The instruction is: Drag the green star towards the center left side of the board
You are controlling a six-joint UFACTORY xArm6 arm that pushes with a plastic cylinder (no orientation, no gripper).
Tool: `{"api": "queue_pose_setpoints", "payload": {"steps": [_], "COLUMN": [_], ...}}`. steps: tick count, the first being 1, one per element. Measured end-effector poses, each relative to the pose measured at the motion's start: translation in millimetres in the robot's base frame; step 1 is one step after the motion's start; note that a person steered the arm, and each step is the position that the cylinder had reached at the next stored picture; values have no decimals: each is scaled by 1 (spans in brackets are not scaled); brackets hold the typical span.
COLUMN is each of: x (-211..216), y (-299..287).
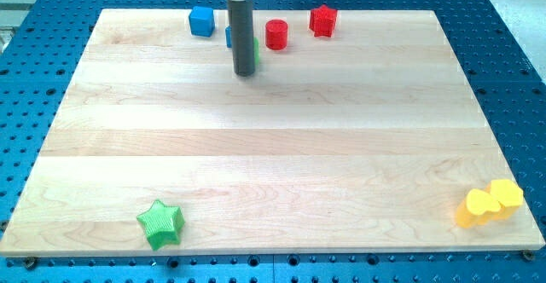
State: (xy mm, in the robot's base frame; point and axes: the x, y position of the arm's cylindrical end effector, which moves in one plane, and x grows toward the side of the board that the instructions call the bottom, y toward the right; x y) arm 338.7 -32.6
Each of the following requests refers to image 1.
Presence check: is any yellow heart block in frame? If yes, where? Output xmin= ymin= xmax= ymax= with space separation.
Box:
xmin=455 ymin=188 xmax=502 ymax=228

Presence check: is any right board clamp screw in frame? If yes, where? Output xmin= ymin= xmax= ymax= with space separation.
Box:
xmin=521 ymin=250 xmax=535 ymax=262

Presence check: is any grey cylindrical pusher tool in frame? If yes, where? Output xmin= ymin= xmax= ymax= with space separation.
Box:
xmin=226 ymin=0 xmax=256 ymax=77

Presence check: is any yellow hexagon block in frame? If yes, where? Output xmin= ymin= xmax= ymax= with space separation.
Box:
xmin=485 ymin=179 xmax=524 ymax=221

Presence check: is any wooden board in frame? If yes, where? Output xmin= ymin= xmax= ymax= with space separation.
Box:
xmin=1 ymin=9 xmax=544 ymax=257

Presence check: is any green star block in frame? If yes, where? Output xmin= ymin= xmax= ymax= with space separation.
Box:
xmin=136 ymin=199 xmax=185 ymax=251

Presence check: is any blue block behind tool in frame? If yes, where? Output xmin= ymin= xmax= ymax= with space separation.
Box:
xmin=225 ymin=26 xmax=232 ymax=49

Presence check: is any blue cube block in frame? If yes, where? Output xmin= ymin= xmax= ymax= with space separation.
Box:
xmin=189 ymin=6 xmax=215 ymax=38

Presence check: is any board clamp screw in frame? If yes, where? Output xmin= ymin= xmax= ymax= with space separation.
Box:
xmin=22 ymin=257 xmax=38 ymax=270
xmin=521 ymin=250 xmax=535 ymax=262

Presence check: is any green block behind tool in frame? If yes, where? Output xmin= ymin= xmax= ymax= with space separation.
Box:
xmin=253 ymin=37 xmax=260 ymax=66

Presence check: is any red cylinder block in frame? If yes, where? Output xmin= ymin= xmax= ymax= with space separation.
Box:
xmin=265 ymin=19 xmax=288 ymax=50

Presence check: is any red star block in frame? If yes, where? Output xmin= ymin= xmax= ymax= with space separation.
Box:
xmin=309 ymin=4 xmax=338 ymax=38

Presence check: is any left board clamp screw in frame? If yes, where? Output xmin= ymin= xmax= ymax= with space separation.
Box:
xmin=22 ymin=257 xmax=38 ymax=270

